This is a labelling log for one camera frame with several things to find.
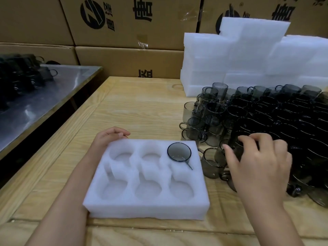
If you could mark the person's left forearm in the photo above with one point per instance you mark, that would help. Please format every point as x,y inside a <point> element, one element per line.
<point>66,207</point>

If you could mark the white grooved foam tray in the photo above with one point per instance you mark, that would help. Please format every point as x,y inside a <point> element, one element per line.
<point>153,204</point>

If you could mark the stainless steel table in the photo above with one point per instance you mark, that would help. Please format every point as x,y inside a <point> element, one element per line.
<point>56,99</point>

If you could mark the person's left hand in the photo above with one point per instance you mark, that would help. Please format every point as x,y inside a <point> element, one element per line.
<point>107,138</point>

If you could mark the smoky grey glass cup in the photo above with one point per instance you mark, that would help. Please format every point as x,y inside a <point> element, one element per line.
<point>241,151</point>
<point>179,152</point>

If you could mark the pile of smoky glass mugs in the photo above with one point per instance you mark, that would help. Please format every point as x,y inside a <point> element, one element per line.
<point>282,117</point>

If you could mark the stack of white foam trays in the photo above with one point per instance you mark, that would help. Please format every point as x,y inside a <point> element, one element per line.
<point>230,53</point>

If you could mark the black round object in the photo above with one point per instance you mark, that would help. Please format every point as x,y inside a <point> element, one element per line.
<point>52,63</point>

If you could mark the dark mugs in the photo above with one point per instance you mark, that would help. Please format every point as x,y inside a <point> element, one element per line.
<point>18,79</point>

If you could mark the person's right hand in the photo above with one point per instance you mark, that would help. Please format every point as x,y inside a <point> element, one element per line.
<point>264,166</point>

